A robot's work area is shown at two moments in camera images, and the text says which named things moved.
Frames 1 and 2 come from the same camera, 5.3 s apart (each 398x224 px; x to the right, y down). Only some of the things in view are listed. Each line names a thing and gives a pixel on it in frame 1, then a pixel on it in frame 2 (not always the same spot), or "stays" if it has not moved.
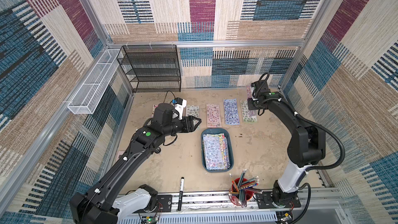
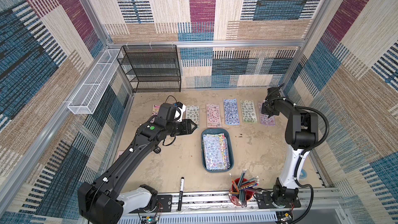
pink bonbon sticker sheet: (213, 115) stays
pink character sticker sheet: (249, 92) → (265, 120)
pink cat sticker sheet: (154, 107) stays
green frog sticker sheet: (248, 115) stays
